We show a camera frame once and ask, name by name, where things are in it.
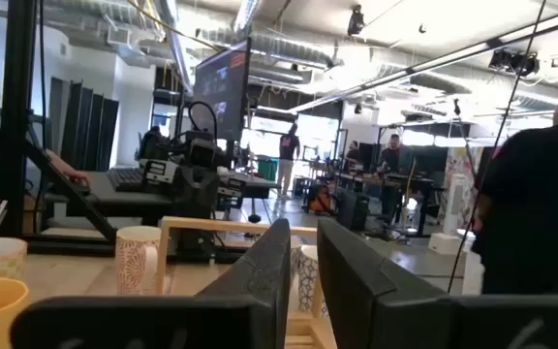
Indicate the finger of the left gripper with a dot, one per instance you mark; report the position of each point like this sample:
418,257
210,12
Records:
232,188
159,175

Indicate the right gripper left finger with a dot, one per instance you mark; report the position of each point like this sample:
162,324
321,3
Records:
240,310

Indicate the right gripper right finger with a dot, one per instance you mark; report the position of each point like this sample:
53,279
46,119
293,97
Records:
366,300

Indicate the orange floral white mug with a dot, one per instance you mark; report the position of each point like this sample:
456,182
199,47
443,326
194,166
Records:
133,262

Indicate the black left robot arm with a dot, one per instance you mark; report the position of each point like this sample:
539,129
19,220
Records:
194,232

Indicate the person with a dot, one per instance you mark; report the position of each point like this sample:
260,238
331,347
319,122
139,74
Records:
288,145
353,152
68,170
531,208
389,155
149,143

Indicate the black keyboard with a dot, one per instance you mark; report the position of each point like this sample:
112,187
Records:
124,179

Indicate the green bin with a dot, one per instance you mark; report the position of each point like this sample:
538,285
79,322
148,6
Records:
267,169

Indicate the black desk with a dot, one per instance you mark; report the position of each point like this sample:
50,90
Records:
114,203

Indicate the grey geometric patterned mug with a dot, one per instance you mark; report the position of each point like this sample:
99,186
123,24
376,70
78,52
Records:
307,281

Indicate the wooden mug rack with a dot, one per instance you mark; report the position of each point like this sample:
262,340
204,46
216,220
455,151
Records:
164,257

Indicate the blue lattice patterned mug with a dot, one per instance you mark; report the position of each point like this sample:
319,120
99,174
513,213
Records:
297,254

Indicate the black folding panels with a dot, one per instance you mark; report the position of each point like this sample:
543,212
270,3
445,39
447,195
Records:
90,126

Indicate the orange vacuum cleaner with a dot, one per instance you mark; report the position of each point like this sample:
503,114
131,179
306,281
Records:
320,201

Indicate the black case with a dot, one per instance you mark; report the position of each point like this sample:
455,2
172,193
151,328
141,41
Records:
351,211

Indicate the black computer monitor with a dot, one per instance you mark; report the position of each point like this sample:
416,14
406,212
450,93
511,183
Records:
221,92

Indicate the white box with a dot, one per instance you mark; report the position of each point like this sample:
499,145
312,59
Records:
446,244

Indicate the dark work table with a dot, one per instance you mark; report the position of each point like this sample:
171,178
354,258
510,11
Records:
405,181

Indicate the white tower appliance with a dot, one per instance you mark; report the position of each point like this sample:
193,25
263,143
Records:
458,203

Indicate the overhead light bar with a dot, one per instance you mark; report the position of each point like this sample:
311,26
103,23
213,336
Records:
453,55

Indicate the black ceiling spotlight cluster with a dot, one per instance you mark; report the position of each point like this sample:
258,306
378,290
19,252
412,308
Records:
514,62

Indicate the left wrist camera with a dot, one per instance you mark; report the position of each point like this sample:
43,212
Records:
200,150

